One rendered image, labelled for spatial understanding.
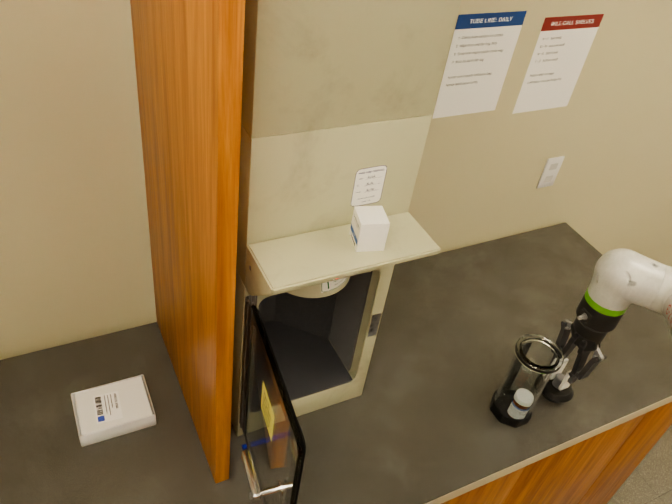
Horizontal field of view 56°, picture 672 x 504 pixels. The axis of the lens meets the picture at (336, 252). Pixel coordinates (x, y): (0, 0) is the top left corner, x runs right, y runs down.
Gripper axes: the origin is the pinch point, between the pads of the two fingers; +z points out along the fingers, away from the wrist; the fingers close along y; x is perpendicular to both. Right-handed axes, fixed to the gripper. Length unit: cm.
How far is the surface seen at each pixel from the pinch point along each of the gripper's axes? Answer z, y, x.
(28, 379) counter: 8, -48, -119
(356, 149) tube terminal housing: -65, -17, -61
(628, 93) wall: -40, -61, 62
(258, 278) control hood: -47, -11, -80
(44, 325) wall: 3, -60, -114
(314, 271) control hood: -49, -7, -72
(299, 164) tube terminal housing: -64, -17, -71
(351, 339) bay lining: -10, -21, -51
